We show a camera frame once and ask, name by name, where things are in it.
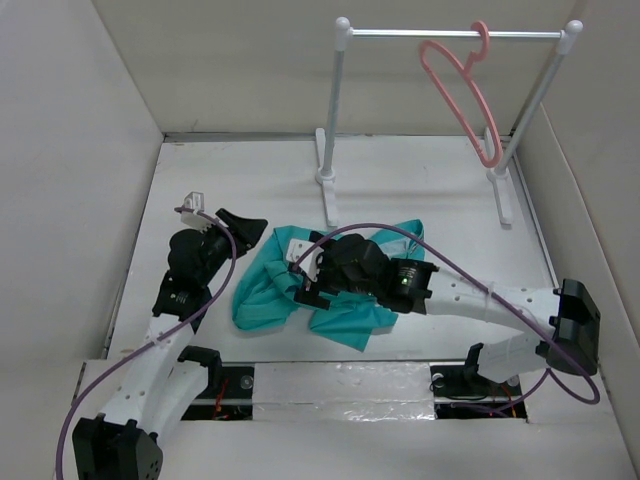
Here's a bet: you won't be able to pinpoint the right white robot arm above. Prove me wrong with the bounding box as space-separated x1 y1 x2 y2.
285 232 601 394

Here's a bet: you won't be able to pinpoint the purple cable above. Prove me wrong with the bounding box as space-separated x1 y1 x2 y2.
54 205 239 480
292 223 601 405

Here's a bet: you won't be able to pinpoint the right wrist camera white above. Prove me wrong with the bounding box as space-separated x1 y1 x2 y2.
285 239 323 290

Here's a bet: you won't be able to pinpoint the pink plastic hanger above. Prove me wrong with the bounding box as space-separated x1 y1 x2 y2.
418 19 503 168

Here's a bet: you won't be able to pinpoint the white metal clothes rack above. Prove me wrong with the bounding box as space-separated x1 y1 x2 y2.
314 16 585 229

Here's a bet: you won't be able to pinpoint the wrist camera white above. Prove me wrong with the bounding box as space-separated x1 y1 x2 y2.
178 191 210 231
285 239 323 290

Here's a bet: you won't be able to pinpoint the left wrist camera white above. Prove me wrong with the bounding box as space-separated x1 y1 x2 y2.
178 191 210 231

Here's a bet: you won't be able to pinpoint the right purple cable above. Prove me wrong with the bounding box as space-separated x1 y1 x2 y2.
292 223 601 405

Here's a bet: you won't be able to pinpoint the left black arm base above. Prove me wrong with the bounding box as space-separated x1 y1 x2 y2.
182 364 255 421

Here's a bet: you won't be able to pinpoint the teal trousers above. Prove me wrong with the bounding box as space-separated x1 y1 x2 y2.
232 225 398 351

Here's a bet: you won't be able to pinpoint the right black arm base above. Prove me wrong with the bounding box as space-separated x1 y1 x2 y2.
429 364 527 420

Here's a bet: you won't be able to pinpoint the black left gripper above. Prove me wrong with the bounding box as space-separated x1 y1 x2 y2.
197 209 265 286

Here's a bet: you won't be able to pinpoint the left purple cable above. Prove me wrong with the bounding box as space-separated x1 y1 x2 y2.
54 205 239 480

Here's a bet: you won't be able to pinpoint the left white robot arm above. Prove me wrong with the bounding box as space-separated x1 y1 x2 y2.
61 207 268 479

